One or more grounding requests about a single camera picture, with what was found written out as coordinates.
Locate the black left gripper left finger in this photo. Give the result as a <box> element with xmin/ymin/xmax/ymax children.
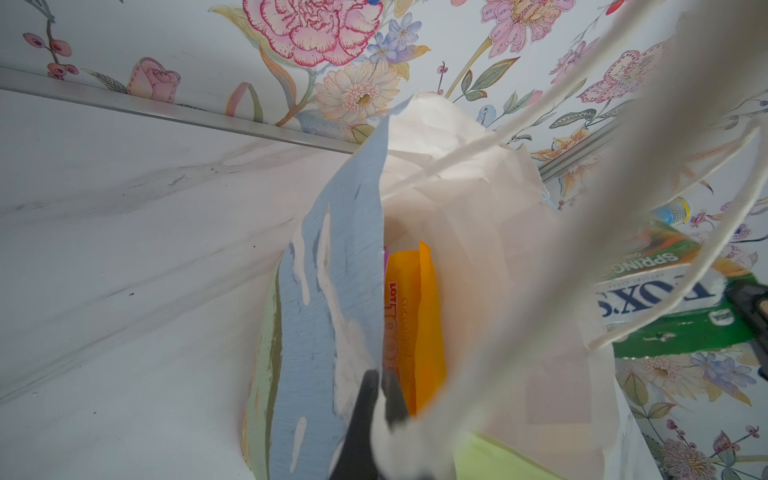
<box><xmin>329</xmin><ymin>369</ymin><xmax>379</xmax><ymax>480</ymax></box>

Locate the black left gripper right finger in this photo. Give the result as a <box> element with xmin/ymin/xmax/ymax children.
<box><xmin>381</xmin><ymin>369</ymin><xmax>410</xmax><ymax>427</ymax></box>

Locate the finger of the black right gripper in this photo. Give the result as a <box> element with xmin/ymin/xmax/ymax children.
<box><xmin>725</xmin><ymin>281</ymin><xmax>767</xmax><ymax>380</ymax></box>

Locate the green snack packet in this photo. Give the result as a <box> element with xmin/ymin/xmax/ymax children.
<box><xmin>593</xmin><ymin>218</ymin><xmax>760</xmax><ymax>360</ymax></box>

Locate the yellow mango snack packet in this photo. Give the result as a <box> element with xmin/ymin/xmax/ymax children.
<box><xmin>382</xmin><ymin>242</ymin><xmax>447</xmax><ymax>416</ymax></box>

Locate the landscape print paper bag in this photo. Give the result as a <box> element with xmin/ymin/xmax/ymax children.
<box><xmin>239</xmin><ymin>0</ymin><xmax>768</xmax><ymax>480</ymax></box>

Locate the blue toy microphone on stand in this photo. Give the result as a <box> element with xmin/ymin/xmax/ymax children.
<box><xmin>652</xmin><ymin>196</ymin><xmax>691</xmax><ymax>225</ymax></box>

